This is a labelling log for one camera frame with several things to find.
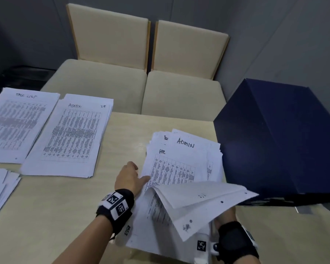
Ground person's left hand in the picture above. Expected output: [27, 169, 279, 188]
[114, 162, 152, 197]

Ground person's right hand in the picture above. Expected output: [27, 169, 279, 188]
[214, 206, 237, 227]

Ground white hole-punched paper sheets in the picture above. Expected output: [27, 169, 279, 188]
[144, 181, 259, 242]

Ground person's left forearm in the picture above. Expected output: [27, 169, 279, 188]
[52, 216, 119, 264]

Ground person's right forearm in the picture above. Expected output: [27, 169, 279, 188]
[223, 251, 262, 264]

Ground black left wristband with markers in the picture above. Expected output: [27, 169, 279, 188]
[96, 189, 135, 236]

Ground loose pile of printed sheets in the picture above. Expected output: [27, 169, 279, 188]
[126, 129, 226, 264]

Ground stack of printed table sheets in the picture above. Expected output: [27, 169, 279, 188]
[20, 93, 114, 179]
[0, 87, 60, 164]

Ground dark blue cardboard box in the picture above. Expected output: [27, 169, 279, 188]
[213, 78, 330, 199]

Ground stack of blank white sheets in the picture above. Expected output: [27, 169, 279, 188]
[0, 167, 21, 224]

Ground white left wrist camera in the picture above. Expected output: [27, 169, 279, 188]
[114, 224, 133, 247]

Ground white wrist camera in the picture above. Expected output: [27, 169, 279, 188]
[193, 233, 219, 264]
[114, 224, 133, 247]

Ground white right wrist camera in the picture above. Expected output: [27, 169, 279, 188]
[193, 233, 219, 264]

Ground beige chair with wooden frame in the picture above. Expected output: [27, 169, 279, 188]
[40, 3, 152, 114]
[141, 20, 230, 122]

